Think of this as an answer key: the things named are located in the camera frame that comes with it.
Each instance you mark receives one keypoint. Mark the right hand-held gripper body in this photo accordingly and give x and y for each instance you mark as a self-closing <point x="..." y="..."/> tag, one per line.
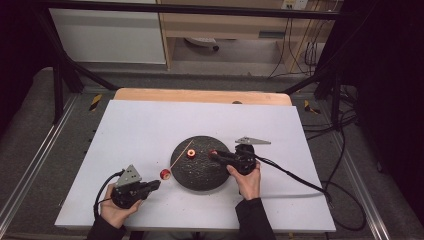
<point x="245" y="160"/>

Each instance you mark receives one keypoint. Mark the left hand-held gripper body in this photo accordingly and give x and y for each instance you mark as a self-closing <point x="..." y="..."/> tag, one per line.
<point x="128" y="195"/>

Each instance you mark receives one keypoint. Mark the cored red hawthorn fruit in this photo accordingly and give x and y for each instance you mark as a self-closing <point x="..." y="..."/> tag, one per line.
<point x="191" y="153"/>
<point x="165" y="174"/>

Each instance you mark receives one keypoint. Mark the round black textured plate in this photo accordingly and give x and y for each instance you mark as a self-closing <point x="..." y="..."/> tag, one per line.
<point x="200" y="174"/>

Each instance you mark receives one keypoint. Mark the thin wooden skewer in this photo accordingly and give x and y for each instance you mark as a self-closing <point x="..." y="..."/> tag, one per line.
<point x="181" y="154"/>

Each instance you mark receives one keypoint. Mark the person's left hand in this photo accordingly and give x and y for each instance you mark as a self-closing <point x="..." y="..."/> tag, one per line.
<point x="115" y="215"/>

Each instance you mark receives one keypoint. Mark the person's right hand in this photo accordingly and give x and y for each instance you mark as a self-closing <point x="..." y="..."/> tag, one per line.
<point x="248" y="185"/>

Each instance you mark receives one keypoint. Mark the wooden table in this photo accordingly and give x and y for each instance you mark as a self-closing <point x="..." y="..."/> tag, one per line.
<point x="200" y="96"/>

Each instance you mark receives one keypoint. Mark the yellow black floor tape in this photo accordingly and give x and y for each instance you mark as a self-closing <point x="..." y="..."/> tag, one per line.
<point x="95" y="102"/>
<point x="311" y="108"/>

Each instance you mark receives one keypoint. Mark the white device under desk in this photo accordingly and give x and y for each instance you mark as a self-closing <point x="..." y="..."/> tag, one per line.
<point x="200" y="41"/>

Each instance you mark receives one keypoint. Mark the light wooden desk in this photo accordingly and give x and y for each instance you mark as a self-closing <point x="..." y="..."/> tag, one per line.
<point x="216" y="26"/>

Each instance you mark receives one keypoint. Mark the white cabinet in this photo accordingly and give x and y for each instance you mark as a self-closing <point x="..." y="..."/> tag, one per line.
<point x="106" y="36"/>

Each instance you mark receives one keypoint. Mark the dark curtain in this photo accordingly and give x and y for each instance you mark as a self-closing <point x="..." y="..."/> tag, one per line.
<point x="16" y="50"/>
<point x="390" y="83"/>

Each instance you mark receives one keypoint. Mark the metal floor rail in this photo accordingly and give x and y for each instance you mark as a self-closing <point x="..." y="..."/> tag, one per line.
<point x="40" y="156"/>
<point x="363" y="186"/>

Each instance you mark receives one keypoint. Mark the black metal frame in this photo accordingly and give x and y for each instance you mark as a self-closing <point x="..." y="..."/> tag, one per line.
<point x="200" y="9"/>

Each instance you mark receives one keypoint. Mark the white wall socket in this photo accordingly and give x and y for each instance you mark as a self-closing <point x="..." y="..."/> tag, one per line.
<point x="295" y="4"/>

